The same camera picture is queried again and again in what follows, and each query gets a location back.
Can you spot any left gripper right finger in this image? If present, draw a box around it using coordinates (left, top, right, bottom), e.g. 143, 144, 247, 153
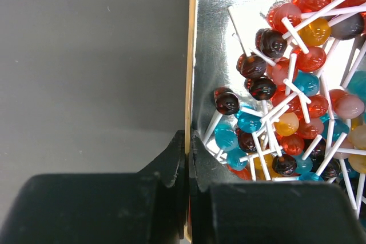
189, 133, 365, 243

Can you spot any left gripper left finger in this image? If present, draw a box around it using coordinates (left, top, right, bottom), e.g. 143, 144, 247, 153
1, 130, 185, 243

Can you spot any tan candy box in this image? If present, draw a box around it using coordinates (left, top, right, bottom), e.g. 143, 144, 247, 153
182, 0, 366, 244

